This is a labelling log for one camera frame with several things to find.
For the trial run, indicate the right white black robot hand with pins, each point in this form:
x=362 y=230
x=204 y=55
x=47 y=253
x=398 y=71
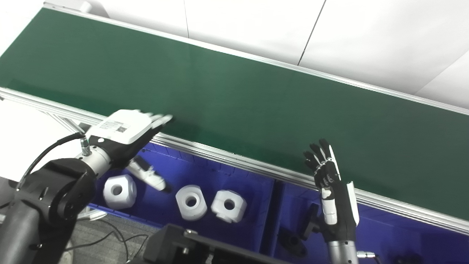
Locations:
x=340 y=212

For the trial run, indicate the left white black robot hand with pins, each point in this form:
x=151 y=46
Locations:
x=121 y=128

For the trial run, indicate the white hexagonal plastic part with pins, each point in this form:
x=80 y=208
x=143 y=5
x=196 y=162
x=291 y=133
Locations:
x=128 y=198
x=220 y=212
x=183 y=211

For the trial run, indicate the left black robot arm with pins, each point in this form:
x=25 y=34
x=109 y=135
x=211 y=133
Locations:
x=47 y=194

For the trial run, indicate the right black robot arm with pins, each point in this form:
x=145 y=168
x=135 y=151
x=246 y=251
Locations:
x=342 y=253

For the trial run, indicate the black plastic part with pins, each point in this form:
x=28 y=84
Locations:
x=406 y=259
x=293 y=244

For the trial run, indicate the blue bin with black parts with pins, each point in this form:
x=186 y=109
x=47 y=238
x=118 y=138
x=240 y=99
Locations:
x=403 y=234

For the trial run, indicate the white conveyor leg foot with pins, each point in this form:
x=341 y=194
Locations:
x=91 y=214

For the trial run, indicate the blue bin with white parts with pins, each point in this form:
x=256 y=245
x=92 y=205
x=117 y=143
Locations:
x=205 y=176

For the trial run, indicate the green conveyor belt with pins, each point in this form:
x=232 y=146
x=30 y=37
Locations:
x=234 y=159
x=256 y=102

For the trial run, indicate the grey conveyor end housing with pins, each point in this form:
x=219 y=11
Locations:
x=85 y=5

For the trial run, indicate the black robot torso equipment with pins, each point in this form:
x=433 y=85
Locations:
x=183 y=245

